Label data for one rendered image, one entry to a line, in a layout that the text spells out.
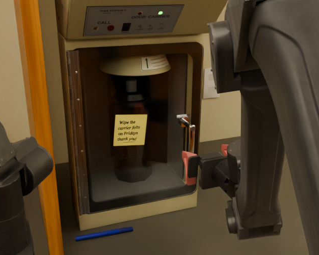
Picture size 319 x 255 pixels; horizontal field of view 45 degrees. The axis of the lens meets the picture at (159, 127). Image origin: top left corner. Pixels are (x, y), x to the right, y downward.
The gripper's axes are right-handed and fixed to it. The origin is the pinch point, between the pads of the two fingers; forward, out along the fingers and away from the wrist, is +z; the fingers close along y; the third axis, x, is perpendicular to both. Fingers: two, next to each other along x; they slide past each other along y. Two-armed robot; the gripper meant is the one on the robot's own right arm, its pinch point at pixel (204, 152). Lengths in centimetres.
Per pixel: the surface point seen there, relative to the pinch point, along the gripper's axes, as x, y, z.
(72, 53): -21.1, 25.2, 12.2
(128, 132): -2.1, 13.9, 11.3
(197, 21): -27.0, -0.9, 8.1
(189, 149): 2.2, 0.8, 6.2
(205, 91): 7, -28, 54
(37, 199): 24, 36, 30
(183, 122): -3.0, 0.6, 10.2
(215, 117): 18, -34, 55
